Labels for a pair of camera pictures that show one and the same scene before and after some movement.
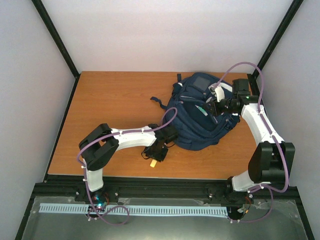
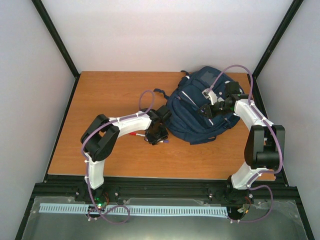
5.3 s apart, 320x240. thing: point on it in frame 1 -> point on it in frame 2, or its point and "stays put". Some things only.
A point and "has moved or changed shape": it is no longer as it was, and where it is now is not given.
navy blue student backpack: [198, 128] has moved or changed shape
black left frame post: [46, 18] stays put
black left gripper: [160, 158] -> [164, 136]
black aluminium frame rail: [52, 186] stays put
